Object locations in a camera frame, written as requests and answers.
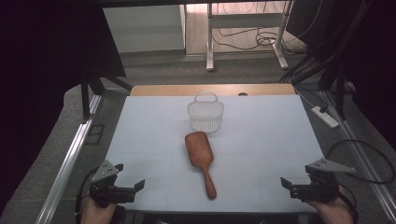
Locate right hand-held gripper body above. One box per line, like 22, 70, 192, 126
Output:
289, 158, 357, 203

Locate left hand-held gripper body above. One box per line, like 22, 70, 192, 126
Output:
89, 160, 137, 209

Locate brown wooden paddle hairbrush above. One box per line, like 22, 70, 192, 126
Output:
184, 131, 218, 201

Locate white plastic lattice basket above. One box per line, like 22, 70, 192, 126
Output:
187, 91, 225, 134

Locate person's left hand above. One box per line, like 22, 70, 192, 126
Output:
79, 195, 118, 224

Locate person's right hand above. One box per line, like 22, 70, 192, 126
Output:
306, 186, 356, 224

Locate dark square floor socket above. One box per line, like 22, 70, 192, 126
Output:
83, 123, 106, 147

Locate white power strip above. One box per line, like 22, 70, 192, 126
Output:
311, 105, 340, 130

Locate pale blue table sheet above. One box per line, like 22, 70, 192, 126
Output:
104, 93, 326, 215

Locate black metal stand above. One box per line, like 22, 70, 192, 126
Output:
317, 63, 348, 121
79, 69, 134, 124

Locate black curtain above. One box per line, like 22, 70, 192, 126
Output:
0, 0, 127, 216
286, 0, 396, 150

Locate white cabinet panel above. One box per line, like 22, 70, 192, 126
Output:
102, 4, 187, 54

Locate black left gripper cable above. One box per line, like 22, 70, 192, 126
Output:
74, 167, 101, 224

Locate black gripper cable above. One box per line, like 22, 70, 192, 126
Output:
74, 167, 101, 224
337, 183, 360, 224

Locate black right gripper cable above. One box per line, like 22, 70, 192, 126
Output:
337, 183, 360, 224

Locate aluminium floor rail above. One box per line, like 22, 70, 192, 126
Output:
319, 90, 396, 222
35, 93, 103, 224

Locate black looped floor cable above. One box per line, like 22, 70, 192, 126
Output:
325, 138, 396, 185

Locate tangle of black floor cables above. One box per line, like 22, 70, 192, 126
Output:
213, 26, 307, 56

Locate white metal desk frame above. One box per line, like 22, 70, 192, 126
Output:
205, 0, 293, 72

